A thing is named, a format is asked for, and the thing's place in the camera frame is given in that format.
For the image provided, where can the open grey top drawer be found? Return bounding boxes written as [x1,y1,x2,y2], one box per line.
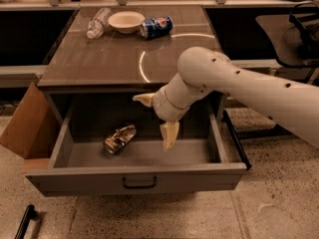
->
[26,93,246,196]

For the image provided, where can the clear plastic water bottle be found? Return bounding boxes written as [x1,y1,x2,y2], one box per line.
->
[87,8,111,39]

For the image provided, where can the black drawer handle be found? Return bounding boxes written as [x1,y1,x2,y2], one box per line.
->
[122,176,158,190]

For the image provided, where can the blue pepsi can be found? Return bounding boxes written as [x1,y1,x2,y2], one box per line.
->
[140,16,172,40]

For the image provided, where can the white paper bowl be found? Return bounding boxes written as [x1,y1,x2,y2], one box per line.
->
[108,11,145,34]

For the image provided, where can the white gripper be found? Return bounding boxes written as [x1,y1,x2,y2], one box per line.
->
[133,74,212,150]

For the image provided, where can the black handle on floor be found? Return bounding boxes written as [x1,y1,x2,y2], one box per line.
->
[14,204,38,239]

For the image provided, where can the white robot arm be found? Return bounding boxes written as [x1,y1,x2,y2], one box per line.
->
[134,47,319,149]

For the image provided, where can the black office chair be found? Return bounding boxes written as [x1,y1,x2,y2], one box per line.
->
[256,2,319,69]

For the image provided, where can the grey cabinet with counter top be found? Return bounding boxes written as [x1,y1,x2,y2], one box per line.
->
[36,5,235,124]

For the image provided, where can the brown cardboard box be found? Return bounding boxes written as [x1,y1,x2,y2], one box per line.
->
[0,84,60,159]

